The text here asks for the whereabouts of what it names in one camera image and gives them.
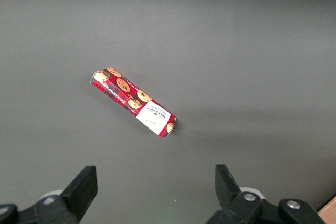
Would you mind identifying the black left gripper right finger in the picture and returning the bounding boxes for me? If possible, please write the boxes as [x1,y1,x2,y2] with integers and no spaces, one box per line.
[206,164,327,224]

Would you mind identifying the red cookie box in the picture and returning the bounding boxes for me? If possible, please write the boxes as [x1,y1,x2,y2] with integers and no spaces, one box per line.
[89,67,177,140]

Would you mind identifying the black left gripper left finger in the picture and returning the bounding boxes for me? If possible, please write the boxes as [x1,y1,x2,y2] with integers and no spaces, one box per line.
[0,165,99,224]

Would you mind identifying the oak wooden drawer cabinet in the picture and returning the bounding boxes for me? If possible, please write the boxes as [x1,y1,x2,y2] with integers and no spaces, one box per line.
[316,197,336,224]

